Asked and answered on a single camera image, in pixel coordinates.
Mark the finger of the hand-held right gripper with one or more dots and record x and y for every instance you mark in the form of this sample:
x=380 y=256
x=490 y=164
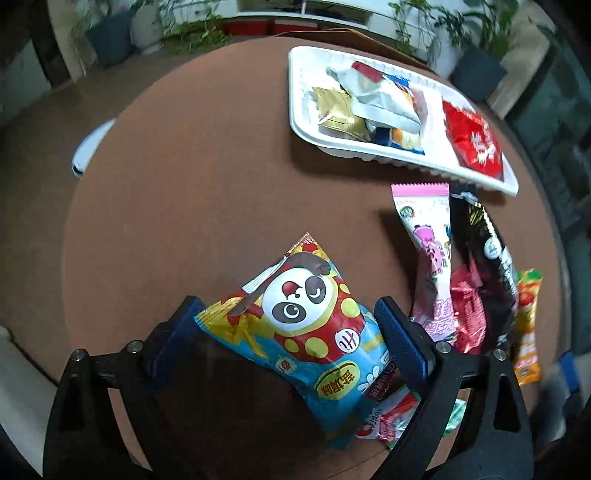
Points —
x=567 y=367

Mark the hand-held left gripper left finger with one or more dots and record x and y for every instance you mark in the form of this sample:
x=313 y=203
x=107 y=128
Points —
x=168 y=350

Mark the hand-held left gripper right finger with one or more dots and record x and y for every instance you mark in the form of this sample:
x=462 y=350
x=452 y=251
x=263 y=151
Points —
x=401 y=341

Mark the orange snack packet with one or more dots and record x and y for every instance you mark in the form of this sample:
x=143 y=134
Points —
x=526 y=332

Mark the small red snack packet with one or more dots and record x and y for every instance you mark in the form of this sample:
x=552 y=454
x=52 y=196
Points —
x=468 y=314

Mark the pink snack packet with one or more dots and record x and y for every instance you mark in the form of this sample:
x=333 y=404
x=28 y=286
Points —
x=429 y=258

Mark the blue panda snack bag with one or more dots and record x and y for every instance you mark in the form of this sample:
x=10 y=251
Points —
x=300 y=323

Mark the black snack packet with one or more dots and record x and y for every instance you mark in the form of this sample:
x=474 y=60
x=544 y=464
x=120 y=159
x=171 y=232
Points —
x=489 y=258

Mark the long blue cake packet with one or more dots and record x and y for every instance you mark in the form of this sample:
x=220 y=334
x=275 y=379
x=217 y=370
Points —
x=404 y=138

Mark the red snack bag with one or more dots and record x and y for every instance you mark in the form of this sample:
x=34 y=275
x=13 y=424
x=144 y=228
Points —
x=471 y=138

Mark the white silver snack bag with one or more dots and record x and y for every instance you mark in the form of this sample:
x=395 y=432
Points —
x=388 y=104

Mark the gold snack packet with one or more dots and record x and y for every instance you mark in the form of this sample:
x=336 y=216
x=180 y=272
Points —
x=337 y=110

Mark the white foam tray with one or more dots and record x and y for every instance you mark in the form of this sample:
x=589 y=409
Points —
x=300 y=92

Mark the beige chair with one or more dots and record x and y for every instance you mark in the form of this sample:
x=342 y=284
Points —
x=23 y=392

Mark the round brown table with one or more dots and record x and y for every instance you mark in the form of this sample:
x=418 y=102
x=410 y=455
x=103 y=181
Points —
x=184 y=184

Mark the white trash can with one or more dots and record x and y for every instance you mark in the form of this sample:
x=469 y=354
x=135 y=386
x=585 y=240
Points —
x=87 y=152

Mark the glass sliding door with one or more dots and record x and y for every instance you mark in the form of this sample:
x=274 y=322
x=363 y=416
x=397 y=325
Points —
x=558 y=152

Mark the large-leaf plant in blue pot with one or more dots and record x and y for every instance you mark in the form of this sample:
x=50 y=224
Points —
x=480 y=74

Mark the beige curtain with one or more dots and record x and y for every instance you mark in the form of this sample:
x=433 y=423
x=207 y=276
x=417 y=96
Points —
x=521 y=78

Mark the trailing plant on stand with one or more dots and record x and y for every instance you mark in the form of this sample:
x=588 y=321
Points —
x=408 y=32

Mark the brown cardboard box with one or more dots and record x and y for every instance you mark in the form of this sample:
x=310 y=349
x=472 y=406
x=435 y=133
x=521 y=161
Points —
x=360 y=33

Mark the tall plant in blue pot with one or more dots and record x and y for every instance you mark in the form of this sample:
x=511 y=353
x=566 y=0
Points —
x=111 y=39

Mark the plant in ribbed white pot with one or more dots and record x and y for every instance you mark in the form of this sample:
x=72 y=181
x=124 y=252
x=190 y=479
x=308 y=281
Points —
x=147 y=30

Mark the trailing green plant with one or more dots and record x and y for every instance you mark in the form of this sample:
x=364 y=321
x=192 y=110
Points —
x=198 y=30

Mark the white television cabinet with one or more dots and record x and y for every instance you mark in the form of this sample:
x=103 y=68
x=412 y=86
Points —
x=323 y=14

